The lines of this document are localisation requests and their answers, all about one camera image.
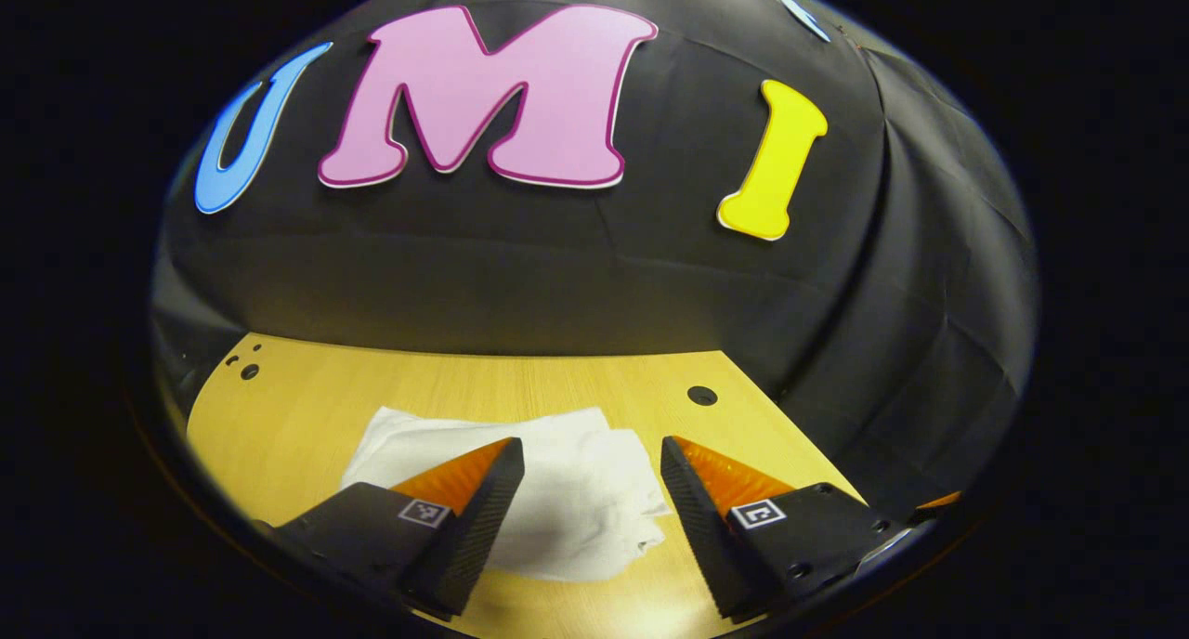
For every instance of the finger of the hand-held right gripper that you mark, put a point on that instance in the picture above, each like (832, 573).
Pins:
(938, 502)

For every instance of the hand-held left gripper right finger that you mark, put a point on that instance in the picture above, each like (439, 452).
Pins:
(699, 528)

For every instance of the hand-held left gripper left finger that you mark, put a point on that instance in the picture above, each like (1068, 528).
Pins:
(476, 528)

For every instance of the white jeans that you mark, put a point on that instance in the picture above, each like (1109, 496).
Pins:
(576, 490)

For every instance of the black backdrop cloth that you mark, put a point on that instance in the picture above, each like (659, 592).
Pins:
(557, 267)

